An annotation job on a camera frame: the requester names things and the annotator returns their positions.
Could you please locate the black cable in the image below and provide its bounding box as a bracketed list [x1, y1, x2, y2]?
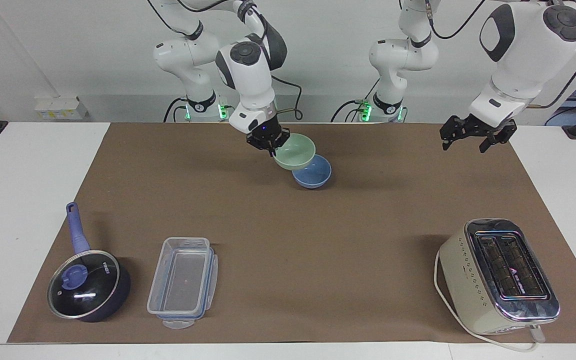
[424, 0, 489, 40]
[162, 97, 190, 124]
[331, 77, 382, 124]
[527, 34, 576, 109]
[270, 74, 304, 122]

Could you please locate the green bowl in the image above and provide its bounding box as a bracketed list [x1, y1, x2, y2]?
[273, 133, 317, 171]

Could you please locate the white toaster cord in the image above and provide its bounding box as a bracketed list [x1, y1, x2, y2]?
[433, 250, 547, 354]

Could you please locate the glass lid with blue knob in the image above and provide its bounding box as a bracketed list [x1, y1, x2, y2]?
[46, 249, 121, 320]

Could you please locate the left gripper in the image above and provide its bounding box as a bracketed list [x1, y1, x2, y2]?
[440, 114, 518, 154]

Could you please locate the blue saucepan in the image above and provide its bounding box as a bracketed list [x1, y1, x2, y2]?
[65, 202, 132, 323]

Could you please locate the blue bowl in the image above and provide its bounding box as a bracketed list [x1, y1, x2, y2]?
[292, 154, 333, 190]

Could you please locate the clear plastic food container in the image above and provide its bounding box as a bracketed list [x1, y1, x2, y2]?
[146, 237, 219, 330]

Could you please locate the white power strip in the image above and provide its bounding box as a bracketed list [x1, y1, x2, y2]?
[34, 96, 89, 121]

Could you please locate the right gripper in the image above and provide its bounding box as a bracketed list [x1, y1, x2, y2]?
[246, 118, 292, 158]

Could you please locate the cream toaster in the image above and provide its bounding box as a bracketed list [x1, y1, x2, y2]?
[438, 218, 562, 336]

